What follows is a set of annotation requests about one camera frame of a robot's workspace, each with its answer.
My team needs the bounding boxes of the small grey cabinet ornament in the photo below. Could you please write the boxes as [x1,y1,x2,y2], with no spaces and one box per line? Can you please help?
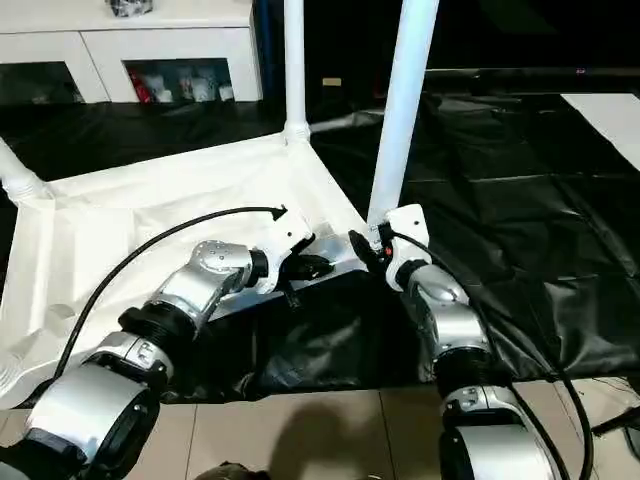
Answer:
[106,0,155,18]

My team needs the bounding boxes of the white glass-door cabinet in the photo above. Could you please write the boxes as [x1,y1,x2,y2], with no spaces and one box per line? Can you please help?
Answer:
[0,0,265,106]

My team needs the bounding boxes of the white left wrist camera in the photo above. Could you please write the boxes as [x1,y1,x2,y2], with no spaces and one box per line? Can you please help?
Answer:
[258,207,317,295]

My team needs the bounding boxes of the dark robot torso part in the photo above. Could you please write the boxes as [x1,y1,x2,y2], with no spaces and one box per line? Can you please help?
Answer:
[196,462,265,480]

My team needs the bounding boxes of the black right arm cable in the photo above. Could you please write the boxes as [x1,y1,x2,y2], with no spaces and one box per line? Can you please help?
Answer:
[392,232,597,480]

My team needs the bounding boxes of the black floor stand bar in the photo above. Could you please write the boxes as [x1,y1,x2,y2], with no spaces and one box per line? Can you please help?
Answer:
[590,404,640,437]

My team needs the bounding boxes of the black flat screen television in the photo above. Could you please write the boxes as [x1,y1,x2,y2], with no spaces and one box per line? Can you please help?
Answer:
[300,0,640,97]

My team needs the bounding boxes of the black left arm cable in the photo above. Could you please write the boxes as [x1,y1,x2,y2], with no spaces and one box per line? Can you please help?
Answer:
[52,206,289,383]

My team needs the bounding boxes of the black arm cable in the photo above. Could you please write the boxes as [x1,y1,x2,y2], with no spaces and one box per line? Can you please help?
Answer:
[392,232,597,480]
[52,206,289,383]

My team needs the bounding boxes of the white plastic table top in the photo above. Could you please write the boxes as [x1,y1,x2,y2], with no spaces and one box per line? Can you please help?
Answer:
[0,133,371,411]

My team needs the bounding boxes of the black plastic mat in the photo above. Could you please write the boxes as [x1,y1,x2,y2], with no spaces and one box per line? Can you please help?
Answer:
[0,92,640,406]

